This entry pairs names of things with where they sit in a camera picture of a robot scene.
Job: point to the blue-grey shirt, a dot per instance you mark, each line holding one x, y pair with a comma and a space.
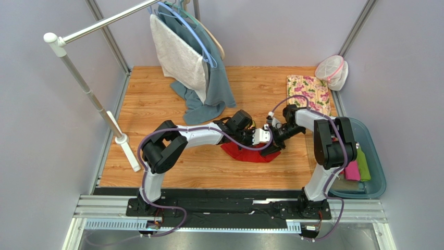
218, 93

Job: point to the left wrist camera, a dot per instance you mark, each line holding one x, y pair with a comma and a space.
261, 135

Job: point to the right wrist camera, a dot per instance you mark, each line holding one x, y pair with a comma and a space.
272, 121

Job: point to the blue plastic hanger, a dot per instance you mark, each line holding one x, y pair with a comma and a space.
207, 56

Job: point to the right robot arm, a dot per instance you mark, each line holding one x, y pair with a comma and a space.
334, 148

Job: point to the white mesh laundry bag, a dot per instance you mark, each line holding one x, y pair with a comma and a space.
334, 71

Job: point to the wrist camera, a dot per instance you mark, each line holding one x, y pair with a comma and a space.
272, 121
261, 135

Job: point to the teal plastic bin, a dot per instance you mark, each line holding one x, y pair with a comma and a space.
377, 185

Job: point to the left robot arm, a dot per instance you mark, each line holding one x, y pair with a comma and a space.
159, 151

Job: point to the white clothes rack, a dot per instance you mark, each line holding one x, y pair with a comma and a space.
58, 43

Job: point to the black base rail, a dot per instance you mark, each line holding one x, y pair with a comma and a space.
227, 209

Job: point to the green hanger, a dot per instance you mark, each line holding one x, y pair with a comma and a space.
180, 8

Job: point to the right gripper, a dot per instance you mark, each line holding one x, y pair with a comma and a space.
277, 135

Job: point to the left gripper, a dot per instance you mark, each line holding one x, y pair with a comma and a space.
250, 133

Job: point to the white towel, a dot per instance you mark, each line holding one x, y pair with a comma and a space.
178, 59

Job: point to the wooden hanger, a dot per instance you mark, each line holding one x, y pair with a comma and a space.
196, 18

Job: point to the floral placemat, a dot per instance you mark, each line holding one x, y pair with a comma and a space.
315, 90

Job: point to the red paper napkin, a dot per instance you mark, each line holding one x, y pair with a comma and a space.
245, 155

